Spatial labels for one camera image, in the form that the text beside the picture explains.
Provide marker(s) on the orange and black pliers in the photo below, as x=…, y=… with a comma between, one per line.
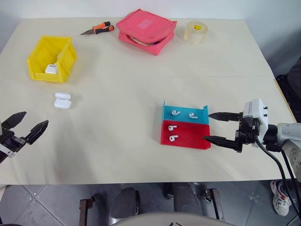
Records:
x=101, y=27

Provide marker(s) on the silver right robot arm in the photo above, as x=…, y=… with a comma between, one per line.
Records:
x=288, y=133

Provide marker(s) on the red plastic tray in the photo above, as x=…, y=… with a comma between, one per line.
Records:
x=190, y=136

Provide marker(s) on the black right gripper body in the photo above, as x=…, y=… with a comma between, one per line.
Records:
x=247, y=131

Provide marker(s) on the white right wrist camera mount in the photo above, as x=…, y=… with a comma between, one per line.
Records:
x=257, y=110

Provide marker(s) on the clear tape roll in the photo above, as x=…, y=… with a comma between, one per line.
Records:
x=196, y=34

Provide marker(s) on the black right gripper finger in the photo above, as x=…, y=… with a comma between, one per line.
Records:
x=222, y=142
x=227, y=116

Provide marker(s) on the yellow plastic bin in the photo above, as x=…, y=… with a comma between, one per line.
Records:
x=40, y=54

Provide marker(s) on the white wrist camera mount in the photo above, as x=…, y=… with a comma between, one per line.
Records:
x=257, y=110
x=8, y=152

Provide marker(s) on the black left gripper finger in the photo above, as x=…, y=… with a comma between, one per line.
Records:
x=15, y=120
x=36, y=131

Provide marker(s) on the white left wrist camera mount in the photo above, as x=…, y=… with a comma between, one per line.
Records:
x=8, y=152

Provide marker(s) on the grey robot torso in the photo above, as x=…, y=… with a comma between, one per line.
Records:
x=164, y=220

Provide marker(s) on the white sneaker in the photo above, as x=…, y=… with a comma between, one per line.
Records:
x=278, y=200

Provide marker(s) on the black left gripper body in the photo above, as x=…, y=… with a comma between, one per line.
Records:
x=10, y=140

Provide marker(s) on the pink fabric pouch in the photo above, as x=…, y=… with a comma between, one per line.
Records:
x=145, y=28

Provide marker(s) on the white earbud case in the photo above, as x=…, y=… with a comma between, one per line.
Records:
x=51, y=70
x=62, y=101

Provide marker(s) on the white earbud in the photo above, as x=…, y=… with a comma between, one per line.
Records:
x=174, y=113
x=172, y=138
x=171, y=128
x=192, y=115

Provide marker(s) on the blue plastic tray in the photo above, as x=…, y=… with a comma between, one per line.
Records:
x=183, y=111

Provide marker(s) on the rusty metal bracket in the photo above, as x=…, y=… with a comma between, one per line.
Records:
x=215, y=202
x=84, y=209

